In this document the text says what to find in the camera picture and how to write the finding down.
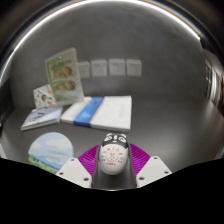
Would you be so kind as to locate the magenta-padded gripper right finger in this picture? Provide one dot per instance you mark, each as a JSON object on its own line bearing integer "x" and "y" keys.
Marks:
{"x": 141, "y": 163}

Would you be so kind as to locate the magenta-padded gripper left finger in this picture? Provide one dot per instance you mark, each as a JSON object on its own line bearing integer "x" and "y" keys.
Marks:
{"x": 85, "y": 163}

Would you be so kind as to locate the white panda-print computer mouse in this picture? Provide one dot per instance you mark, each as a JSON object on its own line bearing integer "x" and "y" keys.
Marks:
{"x": 114, "y": 155}

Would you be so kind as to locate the round landscape-print mouse pad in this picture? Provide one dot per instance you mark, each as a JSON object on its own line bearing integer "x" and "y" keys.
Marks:
{"x": 50, "y": 150}

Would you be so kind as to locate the white book with blue band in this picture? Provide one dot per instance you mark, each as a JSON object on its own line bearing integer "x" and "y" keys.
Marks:
{"x": 106, "y": 113}

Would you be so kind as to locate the grey-blue cover book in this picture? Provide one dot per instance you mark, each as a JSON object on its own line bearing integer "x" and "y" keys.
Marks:
{"x": 41, "y": 118}

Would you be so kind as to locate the white card with colourful print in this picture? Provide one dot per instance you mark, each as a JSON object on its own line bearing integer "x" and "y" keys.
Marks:
{"x": 42, "y": 96}

